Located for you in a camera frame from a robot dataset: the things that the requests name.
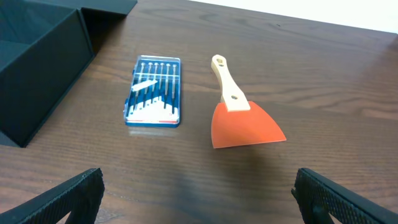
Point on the orange scraper with wooden handle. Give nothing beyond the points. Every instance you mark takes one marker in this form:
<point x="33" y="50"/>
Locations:
<point x="237" y="121"/>

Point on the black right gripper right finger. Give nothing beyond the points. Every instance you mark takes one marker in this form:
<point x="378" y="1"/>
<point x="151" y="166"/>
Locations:
<point x="320" y="200"/>

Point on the dark green open box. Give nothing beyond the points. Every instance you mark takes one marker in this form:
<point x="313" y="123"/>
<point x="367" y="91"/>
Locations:
<point x="45" y="46"/>

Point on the blue precision screwdriver set case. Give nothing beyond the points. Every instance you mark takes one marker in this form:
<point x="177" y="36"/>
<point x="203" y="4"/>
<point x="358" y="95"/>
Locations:
<point x="155" y="93"/>

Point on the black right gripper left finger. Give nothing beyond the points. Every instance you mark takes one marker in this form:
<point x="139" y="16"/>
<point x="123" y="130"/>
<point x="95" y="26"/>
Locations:
<point x="78" y="198"/>

